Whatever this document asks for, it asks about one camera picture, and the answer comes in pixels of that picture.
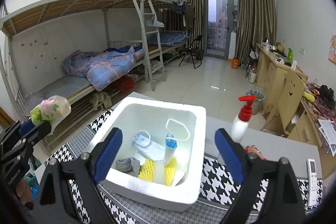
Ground green plastic bag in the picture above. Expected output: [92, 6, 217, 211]
[29, 95, 72, 132]

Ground person's left hand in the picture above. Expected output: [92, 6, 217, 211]
[14, 178, 34, 208]

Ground red snack packet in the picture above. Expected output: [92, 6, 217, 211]
[244, 145, 267, 160]

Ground white metal bunk bed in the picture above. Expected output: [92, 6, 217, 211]
[0, 0, 150, 153]
[131, 0, 191, 83]

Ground white remote control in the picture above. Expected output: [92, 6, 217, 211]
[307, 158, 322, 207]

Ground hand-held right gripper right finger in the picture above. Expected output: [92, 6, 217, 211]
[214, 128, 309, 224]

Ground glass balcony door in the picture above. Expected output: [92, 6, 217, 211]
[202, 0, 240, 59]

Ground beige cloth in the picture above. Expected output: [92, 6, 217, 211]
[89, 92, 113, 111]

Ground grey sock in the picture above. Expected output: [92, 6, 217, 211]
[115, 157, 142, 177]

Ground white foam box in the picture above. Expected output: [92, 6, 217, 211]
[91, 96, 207, 212]

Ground round waste basket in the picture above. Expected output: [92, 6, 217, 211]
[245, 90, 266, 112]

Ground black folding chair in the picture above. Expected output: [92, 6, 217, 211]
[178, 35, 204, 69]

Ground red bag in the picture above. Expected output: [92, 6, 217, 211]
[115, 76, 135, 93]

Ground teal plastic crate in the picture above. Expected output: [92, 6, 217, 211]
[26, 173, 42, 199]

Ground white face mask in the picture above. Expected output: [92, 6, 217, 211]
[132, 130, 166, 161]

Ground cluttered wooden desk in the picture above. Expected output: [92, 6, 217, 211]
[285, 82, 336, 180]

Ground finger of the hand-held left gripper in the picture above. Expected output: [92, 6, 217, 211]
[25, 121, 52, 146]
[16, 119, 34, 136]

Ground white pump lotion bottle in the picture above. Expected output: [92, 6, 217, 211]
[230, 95, 256, 143]

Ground blue plaid mattress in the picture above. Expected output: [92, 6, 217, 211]
[147, 30, 189, 46]

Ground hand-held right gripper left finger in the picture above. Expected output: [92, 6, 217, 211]
[33, 127, 124, 224]

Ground cartoon wall picture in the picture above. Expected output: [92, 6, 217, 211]
[328, 34, 336, 64]

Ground dark hanging clothes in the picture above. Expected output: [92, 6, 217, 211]
[171, 0, 196, 29]

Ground light wooden drawer desk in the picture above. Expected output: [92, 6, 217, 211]
[255, 43, 309, 98]

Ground white foam tube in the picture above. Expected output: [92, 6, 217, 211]
[152, 160, 167, 184]

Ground blue quilt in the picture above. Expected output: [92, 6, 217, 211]
[62, 46, 145, 92]

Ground wooden smiley chair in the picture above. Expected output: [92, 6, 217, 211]
[261, 68, 305, 135]

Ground printed papers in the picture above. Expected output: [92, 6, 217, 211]
[318, 119, 336, 156]

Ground white clothes hanger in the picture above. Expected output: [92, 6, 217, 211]
[146, 15, 165, 28]

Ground yellow foam net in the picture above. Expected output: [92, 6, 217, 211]
[138, 156, 178, 186]

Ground blue face mask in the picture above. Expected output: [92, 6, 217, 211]
[165, 118, 191, 164]

